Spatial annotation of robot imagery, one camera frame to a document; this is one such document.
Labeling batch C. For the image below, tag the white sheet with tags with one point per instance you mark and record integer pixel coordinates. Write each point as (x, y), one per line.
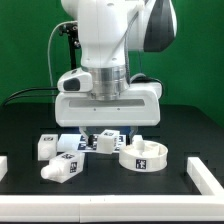
(77, 142)

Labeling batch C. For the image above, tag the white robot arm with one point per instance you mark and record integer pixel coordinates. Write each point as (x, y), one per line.
(100, 92)

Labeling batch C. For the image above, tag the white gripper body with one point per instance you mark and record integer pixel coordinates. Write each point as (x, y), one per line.
(137, 106)

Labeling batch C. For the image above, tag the white round stool seat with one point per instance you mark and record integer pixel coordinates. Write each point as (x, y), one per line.
(143, 156)

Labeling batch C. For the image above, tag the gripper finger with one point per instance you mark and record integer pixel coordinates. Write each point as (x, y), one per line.
(87, 135)
(133, 131)

